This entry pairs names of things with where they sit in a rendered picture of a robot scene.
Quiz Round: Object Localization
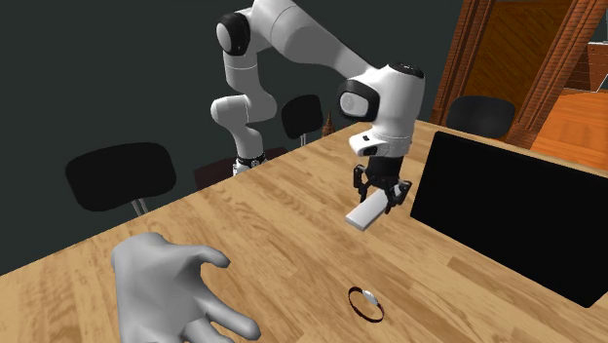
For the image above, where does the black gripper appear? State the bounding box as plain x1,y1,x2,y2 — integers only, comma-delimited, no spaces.
352,155,413,215

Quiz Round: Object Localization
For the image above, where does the white rectangular remote control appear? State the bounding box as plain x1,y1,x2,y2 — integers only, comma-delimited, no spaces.
344,189,388,233

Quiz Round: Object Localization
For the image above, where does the brown tower figure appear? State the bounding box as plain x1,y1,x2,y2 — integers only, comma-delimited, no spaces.
321,110,336,139

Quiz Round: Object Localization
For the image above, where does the black chair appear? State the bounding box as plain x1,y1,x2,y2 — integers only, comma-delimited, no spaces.
445,95,517,140
64,141,178,217
280,94,325,146

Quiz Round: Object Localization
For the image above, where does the black flat screen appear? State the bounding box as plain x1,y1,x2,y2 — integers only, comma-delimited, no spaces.
409,131,608,310

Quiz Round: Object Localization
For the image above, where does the grey hand sculpture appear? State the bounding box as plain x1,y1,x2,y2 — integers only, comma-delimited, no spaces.
110,232,262,343

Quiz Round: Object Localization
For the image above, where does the dark red bracelet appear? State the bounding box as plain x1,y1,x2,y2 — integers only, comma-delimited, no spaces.
347,286,386,324

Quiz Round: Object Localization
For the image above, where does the wooden door frame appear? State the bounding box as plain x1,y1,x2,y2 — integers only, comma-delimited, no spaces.
429,0,608,172

